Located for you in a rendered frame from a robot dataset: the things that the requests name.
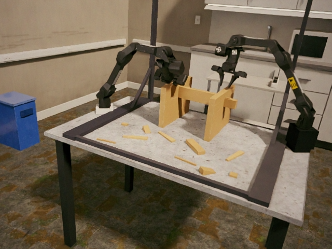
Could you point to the tan wooden board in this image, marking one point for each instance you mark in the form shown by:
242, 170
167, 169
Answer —
172, 107
217, 115

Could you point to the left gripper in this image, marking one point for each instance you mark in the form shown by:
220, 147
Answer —
234, 76

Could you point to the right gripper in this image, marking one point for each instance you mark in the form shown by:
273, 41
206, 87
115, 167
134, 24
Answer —
167, 78

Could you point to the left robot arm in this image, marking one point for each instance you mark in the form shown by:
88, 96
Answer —
303, 103

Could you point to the wooden rail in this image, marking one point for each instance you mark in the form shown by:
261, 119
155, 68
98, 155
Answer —
202, 96

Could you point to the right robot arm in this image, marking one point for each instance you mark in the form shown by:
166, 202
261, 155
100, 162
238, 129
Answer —
124, 57

